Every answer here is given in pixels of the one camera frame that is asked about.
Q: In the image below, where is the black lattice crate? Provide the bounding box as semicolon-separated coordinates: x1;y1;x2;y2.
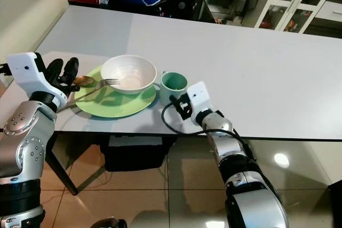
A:
103;134;167;173

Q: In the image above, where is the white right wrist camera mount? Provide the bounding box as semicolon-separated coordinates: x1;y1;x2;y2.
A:
184;81;212;120

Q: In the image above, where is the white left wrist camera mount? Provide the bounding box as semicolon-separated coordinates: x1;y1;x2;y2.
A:
5;51;63;104

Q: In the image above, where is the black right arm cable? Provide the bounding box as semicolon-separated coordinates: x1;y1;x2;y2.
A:
161;105;255;160

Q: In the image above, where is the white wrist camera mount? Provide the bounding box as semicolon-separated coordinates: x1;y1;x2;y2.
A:
184;81;212;120
5;51;63;104

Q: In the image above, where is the black table leg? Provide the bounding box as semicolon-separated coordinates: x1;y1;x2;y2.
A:
43;147;108;196

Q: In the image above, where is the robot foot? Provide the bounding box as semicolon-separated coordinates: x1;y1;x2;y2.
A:
93;216;128;228

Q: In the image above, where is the pale green mug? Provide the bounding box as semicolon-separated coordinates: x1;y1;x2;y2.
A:
158;71;189;106

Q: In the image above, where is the white bowl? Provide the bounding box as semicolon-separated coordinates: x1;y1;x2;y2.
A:
100;54;158;96

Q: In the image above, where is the gold metal spoon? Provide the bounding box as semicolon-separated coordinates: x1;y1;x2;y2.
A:
56;75;97;113

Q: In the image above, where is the metal fork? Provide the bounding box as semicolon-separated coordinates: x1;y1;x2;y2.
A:
80;78;120;101

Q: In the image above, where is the green plate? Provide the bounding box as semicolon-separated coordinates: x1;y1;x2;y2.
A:
66;65;159;119

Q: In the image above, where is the white glass door cabinet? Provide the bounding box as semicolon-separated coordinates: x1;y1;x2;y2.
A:
253;0;342;40

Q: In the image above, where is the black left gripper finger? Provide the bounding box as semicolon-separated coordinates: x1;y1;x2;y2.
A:
44;58;64;82
63;56;81;82

